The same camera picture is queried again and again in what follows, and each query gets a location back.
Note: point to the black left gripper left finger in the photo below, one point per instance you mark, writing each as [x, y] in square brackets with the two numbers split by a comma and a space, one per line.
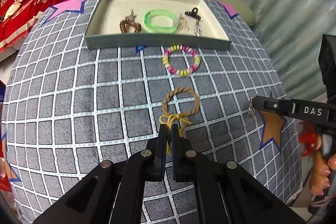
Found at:
[159, 154]

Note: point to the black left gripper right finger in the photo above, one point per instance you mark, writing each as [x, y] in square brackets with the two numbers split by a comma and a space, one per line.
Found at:
[180, 146]

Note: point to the small silver crystal earring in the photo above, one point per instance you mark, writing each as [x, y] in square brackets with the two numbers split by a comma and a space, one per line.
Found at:
[251, 109]

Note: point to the green translucent bangle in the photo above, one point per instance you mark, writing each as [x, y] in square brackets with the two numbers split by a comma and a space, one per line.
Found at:
[159, 21]

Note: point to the beige jewelry tray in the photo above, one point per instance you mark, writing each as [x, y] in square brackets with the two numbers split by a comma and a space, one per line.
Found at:
[131, 23]

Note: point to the right hand with pink nails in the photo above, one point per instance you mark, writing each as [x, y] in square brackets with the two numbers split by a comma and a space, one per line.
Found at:
[321, 169]

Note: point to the grey checkered tablecloth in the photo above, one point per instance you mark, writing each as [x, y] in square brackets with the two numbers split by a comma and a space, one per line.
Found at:
[67, 108]

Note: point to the pale green curtain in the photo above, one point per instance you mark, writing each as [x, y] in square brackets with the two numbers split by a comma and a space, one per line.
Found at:
[291, 32]

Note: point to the black hair claw clip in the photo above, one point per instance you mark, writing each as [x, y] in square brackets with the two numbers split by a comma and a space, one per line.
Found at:
[193, 13]

